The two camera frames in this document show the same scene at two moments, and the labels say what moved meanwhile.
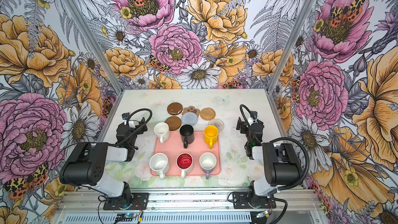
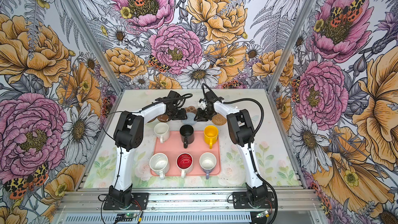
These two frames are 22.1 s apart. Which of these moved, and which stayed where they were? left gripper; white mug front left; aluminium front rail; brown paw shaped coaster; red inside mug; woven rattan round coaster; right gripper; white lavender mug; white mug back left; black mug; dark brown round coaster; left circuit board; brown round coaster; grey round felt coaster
Moved: woven rattan round coaster; brown round coaster; left gripper; right gripper; dark brown round coaster
Stayed: red inside mug; white mug back left; brown paw shaped coaster; white lavender mug; aluminium front rail; grey round felt coaster; white mug front left; left circuit board; black mug
